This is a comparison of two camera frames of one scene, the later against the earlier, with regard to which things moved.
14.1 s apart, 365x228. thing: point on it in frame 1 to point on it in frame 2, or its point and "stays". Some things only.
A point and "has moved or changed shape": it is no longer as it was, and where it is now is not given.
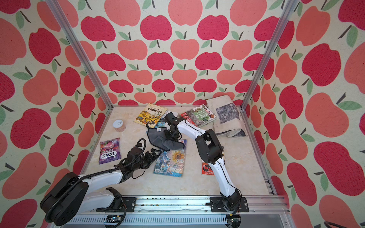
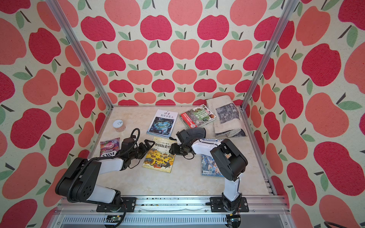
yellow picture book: (150, 115) to (158, 157)
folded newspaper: (227, 122) stays
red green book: (199, 116) stays
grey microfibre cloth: (159, 140) has moved or changed shape
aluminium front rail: (264, 212) stays
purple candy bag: (110, 150) stays
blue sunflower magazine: (171, 162) to (209, 166)
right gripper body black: (169, 135) to (182, 147)
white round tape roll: (119, 126) stays
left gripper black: (151, 159) to (145, 150)
